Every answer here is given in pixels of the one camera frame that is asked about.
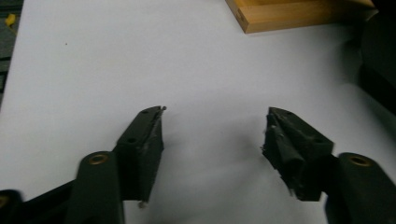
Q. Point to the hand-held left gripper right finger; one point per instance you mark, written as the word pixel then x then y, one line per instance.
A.
pixel 295 149

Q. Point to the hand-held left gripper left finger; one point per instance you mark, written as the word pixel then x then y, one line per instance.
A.
pixel 141 149

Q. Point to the yellow object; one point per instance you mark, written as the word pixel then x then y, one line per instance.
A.
pixel 10 20

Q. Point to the wooden block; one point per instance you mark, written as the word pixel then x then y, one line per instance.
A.
pixel 299 14

